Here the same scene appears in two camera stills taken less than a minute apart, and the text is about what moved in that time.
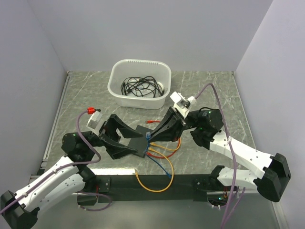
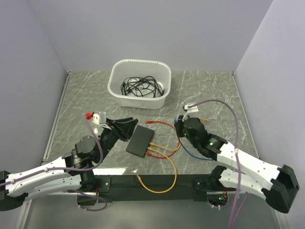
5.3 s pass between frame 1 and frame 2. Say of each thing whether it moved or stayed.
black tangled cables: stayed
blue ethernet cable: moved
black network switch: stayed
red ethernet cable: stayed
